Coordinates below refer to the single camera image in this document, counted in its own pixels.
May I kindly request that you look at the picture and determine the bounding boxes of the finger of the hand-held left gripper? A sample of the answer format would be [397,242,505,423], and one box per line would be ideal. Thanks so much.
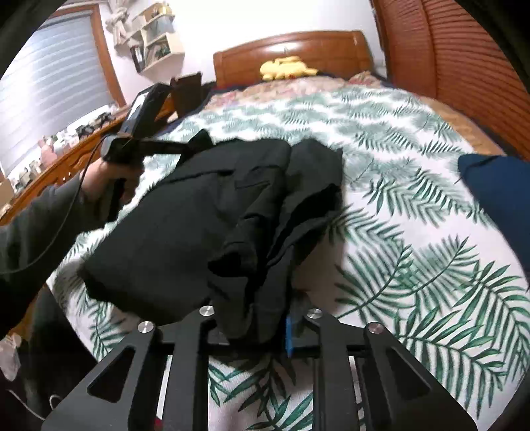
[138,139,194,161]

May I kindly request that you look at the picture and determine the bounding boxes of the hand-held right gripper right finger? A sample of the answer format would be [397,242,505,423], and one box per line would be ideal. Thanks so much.
[285,309,477,431]

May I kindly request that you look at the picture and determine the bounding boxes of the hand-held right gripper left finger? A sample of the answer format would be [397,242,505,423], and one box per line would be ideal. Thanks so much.
[41,306,217,431]

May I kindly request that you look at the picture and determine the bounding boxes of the black double-breasted coat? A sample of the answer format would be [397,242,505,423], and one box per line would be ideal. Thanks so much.
[80,129,344,344]

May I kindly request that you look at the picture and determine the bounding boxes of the person's left forearm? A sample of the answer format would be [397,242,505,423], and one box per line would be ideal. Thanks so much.
[0,174,106,334]

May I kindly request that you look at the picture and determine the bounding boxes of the person's left hand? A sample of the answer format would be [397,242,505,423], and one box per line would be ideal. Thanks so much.
[80,155,143,208]

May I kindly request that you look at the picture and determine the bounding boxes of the dark wooden chair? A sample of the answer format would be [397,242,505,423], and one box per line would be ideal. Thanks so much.
[171,72,204,117]

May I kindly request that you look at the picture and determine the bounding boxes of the black grippers on desk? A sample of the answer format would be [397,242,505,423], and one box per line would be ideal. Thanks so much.
[79,115,117,138]

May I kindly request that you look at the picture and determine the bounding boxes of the tied beige curtain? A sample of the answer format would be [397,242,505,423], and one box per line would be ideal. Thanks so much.
[105,6,134,45]

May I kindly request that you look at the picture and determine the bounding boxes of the grey window blind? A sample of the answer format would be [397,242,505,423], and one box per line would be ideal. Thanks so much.
[0,10,117,175]

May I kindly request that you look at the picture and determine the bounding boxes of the wooden desk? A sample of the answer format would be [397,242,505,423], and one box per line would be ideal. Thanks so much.
[0,103,175,226]

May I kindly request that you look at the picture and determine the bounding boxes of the floral pillow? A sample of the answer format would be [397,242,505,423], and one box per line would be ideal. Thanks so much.
[203,72,390,113]

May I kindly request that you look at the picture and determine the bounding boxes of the yellow plush toy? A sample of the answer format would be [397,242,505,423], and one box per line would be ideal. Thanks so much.
[260,56,319,81]

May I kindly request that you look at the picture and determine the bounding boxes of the leaf print blanket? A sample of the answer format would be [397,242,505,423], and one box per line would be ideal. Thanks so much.
[45,85,530,431]

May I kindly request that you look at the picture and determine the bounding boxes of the folded navy blue garment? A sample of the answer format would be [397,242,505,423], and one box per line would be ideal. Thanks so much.
[457,153,530,291]

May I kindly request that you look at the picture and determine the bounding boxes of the wooden louvered wardrobe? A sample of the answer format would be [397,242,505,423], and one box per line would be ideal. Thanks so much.
[370,0,530,163]

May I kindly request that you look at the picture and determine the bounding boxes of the white wall shelf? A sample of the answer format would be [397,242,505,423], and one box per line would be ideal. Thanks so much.
[128,2,186,75]

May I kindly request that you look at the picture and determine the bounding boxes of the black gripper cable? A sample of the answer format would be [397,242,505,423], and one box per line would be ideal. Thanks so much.
[0,135,137,276]

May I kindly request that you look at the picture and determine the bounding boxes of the wooden bed frame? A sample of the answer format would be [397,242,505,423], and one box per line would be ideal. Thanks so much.
[213,30,506,158]

